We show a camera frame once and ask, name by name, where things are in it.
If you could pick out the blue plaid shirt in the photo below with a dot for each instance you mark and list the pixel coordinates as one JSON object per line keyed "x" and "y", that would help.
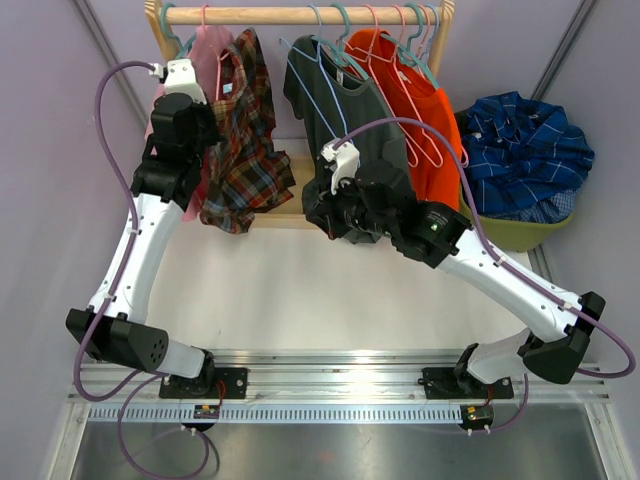
{"x": 520, "y": 152}

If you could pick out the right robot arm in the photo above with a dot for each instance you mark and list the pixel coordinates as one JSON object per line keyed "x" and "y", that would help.
{"x": 555, "y": 340}

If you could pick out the dark grey shirt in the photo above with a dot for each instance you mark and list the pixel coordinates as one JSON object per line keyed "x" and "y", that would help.
{"x": 350, "y": 115}

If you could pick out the pink hanger at rack end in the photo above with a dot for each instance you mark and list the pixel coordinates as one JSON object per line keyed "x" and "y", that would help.
{"x": 422, "y": 49}

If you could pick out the pink empty wire hanger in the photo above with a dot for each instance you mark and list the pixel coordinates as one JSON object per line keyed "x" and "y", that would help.
{"x": 419, "y": 109}
{"x": 363, "y": 47}

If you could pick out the green laundry basket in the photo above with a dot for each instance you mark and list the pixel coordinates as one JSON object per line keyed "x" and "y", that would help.
{"x": 519, "y": 236}

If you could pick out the light blue wire hanger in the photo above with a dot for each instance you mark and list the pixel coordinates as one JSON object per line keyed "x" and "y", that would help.
{"x": 314, "y": 86}

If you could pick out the pink hanger with plaid shirt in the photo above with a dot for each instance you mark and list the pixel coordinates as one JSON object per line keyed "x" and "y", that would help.
{"x": 211, "y": 43}

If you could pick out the pink shirt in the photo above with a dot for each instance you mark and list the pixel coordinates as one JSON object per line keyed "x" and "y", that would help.
{"x": 201, "y": 191}

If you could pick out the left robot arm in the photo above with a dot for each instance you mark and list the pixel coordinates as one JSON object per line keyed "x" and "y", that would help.
{"x": 113, "y": 328}

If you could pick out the blue hanger at rack end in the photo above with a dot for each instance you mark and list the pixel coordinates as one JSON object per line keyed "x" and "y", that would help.
{"x": 431, "y": 43}

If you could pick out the red brown plaid shirt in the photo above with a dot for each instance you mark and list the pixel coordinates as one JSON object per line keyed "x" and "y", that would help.
{"x": 248, "y": 174}

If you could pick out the wooden clothes rack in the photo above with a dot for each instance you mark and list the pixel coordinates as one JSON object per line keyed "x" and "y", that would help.
{"x": 289, "y": 215}

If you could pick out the teal hanger with grey shirt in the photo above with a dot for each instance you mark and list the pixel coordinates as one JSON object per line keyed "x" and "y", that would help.
{"x": 350, "y": 55}

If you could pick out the teal hanger with orange shirt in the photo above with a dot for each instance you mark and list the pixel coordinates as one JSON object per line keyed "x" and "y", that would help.
{"x": 415, "y": 58}

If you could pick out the orange t-shirt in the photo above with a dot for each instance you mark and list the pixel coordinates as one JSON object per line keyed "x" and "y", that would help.
{"x": 430, "y": 183}

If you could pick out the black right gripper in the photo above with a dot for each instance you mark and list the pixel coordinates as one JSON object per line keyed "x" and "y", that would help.
{"x": 326, "y": 213}

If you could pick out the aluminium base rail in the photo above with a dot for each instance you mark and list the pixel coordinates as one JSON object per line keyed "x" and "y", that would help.
{"x": 341, "y": 388}

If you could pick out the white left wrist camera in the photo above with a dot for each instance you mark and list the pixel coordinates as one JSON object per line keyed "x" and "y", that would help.
{"x": 179, "y": 76}

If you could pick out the blue checked shirt in basket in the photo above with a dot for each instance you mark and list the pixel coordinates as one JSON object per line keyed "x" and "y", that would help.
{"x": 551, "y": 210}

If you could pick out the teal hanger with pink shirt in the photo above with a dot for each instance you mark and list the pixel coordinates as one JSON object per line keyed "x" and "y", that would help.
{"x": 182, "y": 49}

